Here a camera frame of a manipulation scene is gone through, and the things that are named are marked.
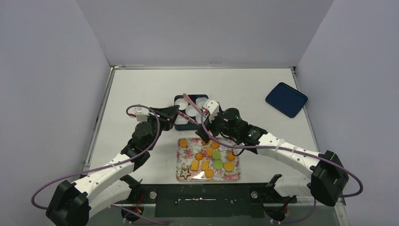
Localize orange round cookie bottom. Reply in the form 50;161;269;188
204;169;214;178

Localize white paper cup front-left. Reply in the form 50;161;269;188
175;115;189;125

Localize square cracker right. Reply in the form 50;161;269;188
201;160;209;171

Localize dark blue box lid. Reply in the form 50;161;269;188
265;82;308;118

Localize white paper cup front-right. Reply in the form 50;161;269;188
195;114;206;124

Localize green round cookie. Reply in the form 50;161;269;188
214;160;223;170
212;150;222;160

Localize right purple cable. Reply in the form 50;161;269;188
200;111;364;224

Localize white paper cup back-right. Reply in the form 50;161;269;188
196;97;208;109

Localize square cracker left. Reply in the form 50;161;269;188
191;160;200;171

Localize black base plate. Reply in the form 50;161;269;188
121;183;297;218

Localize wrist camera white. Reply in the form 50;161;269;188
202;99;220;122
134;107;150;122

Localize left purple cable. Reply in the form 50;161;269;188
31;104;171;226

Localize star chocolate cookie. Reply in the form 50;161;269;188
179;169;192;180

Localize square cracker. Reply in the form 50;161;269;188
191;160;200;171
201;160;209;171

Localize orange round cookie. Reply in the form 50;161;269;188
211;141;220;149
204;169;214;178

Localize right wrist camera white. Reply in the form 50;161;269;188
202;99;220;122

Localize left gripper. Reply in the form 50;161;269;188
146;105;179;151

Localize yellow waffle round cookie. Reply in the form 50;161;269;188
223;161;235;172

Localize floral rectangular tray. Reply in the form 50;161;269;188
176;137;241;182

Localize purple cable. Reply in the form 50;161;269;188
31;104;171;226
200;111;364;224

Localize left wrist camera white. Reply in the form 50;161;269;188
134;107;150;122

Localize pink cat paw tongs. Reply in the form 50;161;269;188
174;94;201;125

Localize white paper cup centre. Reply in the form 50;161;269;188
185;105;199;117

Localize white paper cup back-left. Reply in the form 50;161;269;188
174;98;189;111

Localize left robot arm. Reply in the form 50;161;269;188
46;105;179;226

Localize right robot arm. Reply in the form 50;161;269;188
176;108;349;206

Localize dark blue square box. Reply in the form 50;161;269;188
174;94;208;131

